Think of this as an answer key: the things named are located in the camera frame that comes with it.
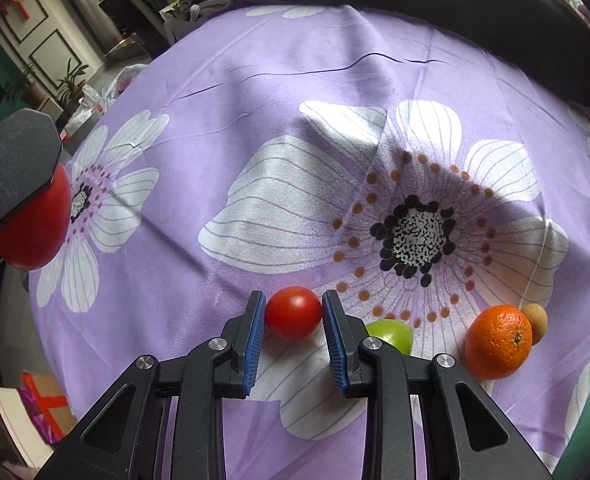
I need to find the pile of clothes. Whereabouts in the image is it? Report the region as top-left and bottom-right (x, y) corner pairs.
(160, 0), (248, 43)

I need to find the green plastic basin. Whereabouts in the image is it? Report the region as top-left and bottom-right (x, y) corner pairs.
(552, 365), (590, 480)

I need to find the green fruit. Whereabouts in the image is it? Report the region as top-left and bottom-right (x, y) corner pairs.
(365, 319), (414, 356)

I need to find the small brown fruit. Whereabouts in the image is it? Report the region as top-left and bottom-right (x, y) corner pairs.
(520, 302), (549, 346)

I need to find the red tomato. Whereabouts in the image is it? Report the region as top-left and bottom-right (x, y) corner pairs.
(265, 286), (323, 342)

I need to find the red wall decoration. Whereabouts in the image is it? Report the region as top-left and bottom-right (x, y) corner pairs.
(5, 0), (34, 22)

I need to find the potted plant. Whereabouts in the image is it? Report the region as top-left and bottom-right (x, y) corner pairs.
(55, 57), (90, 107)
(5, 62), (42, 107)

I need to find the white plastic bag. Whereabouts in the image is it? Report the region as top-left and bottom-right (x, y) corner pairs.
(60, 62), (148, 141)

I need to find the black cushion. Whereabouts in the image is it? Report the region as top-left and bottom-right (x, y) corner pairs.
(245, 0), (590, 111)

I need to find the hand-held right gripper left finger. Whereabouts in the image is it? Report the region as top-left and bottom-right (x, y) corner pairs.
(34, 290), (267, 480)

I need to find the orange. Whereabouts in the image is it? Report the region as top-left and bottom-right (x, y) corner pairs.
(464, 305), (533, 380)

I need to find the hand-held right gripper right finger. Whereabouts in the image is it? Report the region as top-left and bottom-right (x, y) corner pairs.
(321, 289), (556, 480)

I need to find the brown box with red tape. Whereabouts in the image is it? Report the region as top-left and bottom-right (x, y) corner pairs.
(20, 371), (76, 446)

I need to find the purple floral cloth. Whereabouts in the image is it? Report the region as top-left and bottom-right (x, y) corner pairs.
(28, 4), (590, 480)

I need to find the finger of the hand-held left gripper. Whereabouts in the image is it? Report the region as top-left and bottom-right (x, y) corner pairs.
(0, 109), (64, 303)

